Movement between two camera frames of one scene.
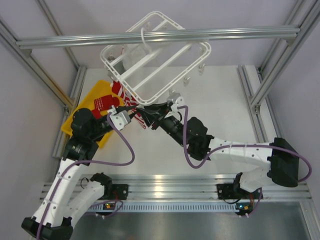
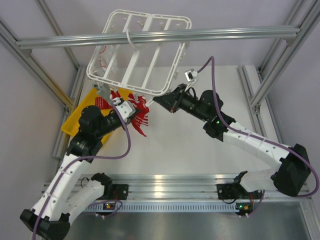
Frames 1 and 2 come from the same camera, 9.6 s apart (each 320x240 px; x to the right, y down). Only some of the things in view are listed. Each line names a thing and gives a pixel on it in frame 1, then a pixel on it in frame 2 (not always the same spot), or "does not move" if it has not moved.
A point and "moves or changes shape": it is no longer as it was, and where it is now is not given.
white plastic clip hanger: x=173 y=86 moves or changes shape
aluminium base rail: x=185 y=187 does not move
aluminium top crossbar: x=25 y=43 does not move
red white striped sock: x=118 y=89 -> x=141 y=110
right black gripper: x=149 y=112 -> x=172 y=101
